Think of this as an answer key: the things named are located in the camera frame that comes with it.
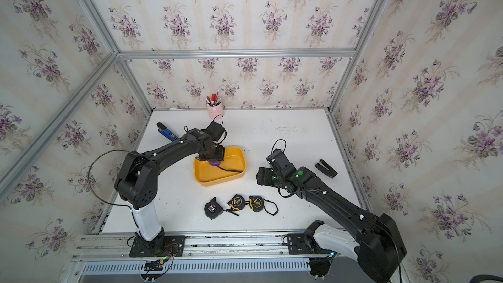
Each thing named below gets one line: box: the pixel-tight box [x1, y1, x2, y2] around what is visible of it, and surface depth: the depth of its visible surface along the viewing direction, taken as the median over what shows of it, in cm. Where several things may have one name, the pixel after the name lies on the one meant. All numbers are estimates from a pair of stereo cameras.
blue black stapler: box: [156, 121, 181, 143], surface depth 108 cm
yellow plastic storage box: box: [193, 146, 247, 187], surface depth 91 cm
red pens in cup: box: [204, 89, 223, 107], surface depth 113 cm
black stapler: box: [315, 158, 339, 179], surface depth 95 cm
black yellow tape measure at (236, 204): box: [223, 193, 246, 217], surface depth 83 cm
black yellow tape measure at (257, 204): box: [248, 195, 280, 217], surface depth 83 cm
